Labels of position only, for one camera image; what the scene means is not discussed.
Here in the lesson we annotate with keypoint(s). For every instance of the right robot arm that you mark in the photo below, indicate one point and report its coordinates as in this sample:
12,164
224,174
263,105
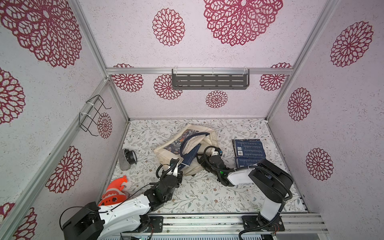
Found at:
272,181

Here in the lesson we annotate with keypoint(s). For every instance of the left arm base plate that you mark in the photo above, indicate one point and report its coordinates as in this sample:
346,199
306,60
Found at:
149,224

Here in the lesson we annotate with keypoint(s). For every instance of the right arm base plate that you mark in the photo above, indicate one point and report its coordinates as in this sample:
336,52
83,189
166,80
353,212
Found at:
264,224

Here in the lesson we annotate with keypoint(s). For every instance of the blue book with barcode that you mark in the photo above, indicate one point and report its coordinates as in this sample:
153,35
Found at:
249,149

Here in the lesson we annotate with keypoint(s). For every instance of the stack of blue books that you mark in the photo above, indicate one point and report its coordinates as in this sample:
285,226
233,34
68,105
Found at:
189,157

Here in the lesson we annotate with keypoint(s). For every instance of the red toy figure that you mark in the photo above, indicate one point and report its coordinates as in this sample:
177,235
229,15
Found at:
115,192

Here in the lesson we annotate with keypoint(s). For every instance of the cream canvas tote bag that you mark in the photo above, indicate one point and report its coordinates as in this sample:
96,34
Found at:
183,143

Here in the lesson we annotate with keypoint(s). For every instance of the black wire wall rack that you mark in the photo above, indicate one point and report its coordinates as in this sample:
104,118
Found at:
89,118

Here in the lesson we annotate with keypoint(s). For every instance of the grey slotted wall shelf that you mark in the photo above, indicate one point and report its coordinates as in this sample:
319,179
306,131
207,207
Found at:
210,81

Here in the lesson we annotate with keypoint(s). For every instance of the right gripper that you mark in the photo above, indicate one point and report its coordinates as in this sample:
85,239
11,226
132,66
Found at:
207,157

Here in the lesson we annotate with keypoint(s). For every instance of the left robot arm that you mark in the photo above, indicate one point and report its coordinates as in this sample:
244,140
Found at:
93,222

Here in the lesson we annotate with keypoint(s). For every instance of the aluminium rail frame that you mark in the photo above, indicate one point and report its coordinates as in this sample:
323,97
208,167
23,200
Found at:
233,224

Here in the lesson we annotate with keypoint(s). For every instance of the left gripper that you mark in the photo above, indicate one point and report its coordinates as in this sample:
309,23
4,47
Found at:
179,176

